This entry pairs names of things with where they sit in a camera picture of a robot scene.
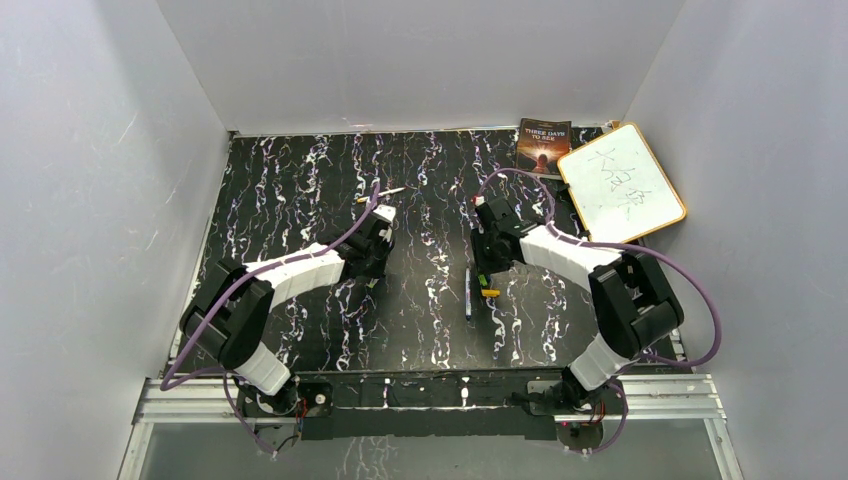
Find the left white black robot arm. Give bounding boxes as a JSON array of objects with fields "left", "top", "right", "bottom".
[{"left": 180, "top": 208, "right": 394, "bottom": 416}]

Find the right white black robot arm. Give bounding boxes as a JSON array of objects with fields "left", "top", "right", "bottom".
[{"left": 471, "top": 195, "right": 684, "bottom": 414}]

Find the blue pen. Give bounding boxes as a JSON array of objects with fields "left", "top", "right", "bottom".
[{"left": 463, "top": 267, "right": 472, "bottom": 321}]

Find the orange tipped white pen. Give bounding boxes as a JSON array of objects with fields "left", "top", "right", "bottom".
[{"left": 355, "top": 187, "right": 407, "bottom": 204}]

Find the brown book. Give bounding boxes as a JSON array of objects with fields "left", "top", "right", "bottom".
[{"left": 515, "top": 118, "right": 572, "bottom": 179}]

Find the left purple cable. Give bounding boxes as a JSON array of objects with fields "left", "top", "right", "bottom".
[{"left": 160, "top": 182, "right": 382, "bottom": 458}]

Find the purple cable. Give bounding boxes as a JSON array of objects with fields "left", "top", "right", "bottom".
[
  {"left": 475, "top": 167, "right": 723, "bottom": 458},
  {"left": 160, "top": 182, "right": 382, "bottom": 458}
]

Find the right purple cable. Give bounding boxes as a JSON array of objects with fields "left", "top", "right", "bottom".
[{"left": 475, "top": 167, "right": 723, "bottom": 458}]

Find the white board wooden frame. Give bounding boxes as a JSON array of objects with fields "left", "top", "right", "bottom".
[{"left": 557, "top": 122, "right": 687, "bottom": 243}]

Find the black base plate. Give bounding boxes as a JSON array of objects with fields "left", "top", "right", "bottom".
[{"left": 234, "top": 367, "right": 610, "bottom": 441}]

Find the aluminium frame rail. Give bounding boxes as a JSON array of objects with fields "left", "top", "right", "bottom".
[{"left": 119, "top": 374, "right": 743, "bottom": 479}]

